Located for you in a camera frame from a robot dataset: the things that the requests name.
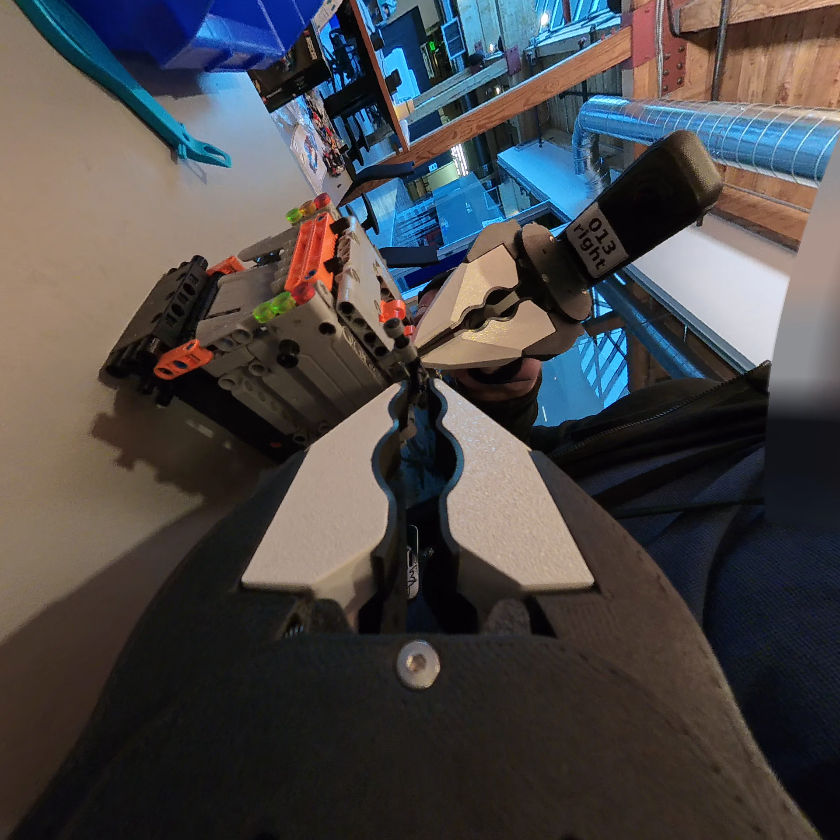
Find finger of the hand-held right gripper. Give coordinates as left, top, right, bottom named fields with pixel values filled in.
left=415, top=305, right=594, bottom=374
left=414, top=254, right=526, bottom=355

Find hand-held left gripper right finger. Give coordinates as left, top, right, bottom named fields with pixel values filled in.
left=431, top=381, right=595, bottom=618

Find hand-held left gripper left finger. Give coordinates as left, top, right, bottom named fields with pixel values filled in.
left=241, top=384, right=403, bottom=618

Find grey toy brick model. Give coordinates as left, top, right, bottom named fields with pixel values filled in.
left=103, top=195, right=421, bottom=456

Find teal brick separator tool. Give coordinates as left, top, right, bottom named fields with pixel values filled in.
left=14, top=0, right=233, bottom=169

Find person's right forearm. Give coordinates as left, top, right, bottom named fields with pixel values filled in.
left=525, top=361, right=775, bottom=489

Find person's right hand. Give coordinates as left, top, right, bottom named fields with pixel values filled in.
left=460, top=360, right=543, bottom=399

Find wooden desk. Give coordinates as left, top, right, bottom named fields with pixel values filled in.
left=269, top=0, right=410, bottom=178

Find person's blue trousers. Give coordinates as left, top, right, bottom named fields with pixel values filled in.
left=578, top=434, right=840, bottom=840

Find dark carton box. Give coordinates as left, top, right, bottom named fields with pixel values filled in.
left=247, top=29, right=336, bottom=115

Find blue plastic bin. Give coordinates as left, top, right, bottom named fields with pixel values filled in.
left=79, top=0, right=345, bottom=73

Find silver ventilation duct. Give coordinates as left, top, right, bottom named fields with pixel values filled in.
left=574, top=95, right=840, bottom=187

